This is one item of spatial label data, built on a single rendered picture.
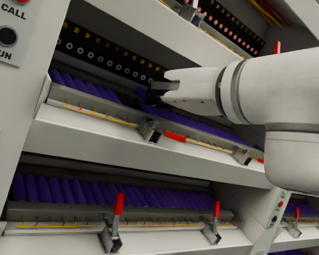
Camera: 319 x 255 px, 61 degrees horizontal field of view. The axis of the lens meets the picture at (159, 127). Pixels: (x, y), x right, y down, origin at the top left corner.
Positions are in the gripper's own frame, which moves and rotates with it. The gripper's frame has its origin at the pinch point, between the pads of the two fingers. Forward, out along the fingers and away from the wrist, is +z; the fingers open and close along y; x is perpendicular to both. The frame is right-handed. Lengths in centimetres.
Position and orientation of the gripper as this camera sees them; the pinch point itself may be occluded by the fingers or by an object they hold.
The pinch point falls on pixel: (159, 97)
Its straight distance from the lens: 48.8
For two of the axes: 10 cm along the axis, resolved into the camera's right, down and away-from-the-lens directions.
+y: -7.3, -2.1, -6.5
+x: -1.8, 9.8, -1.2
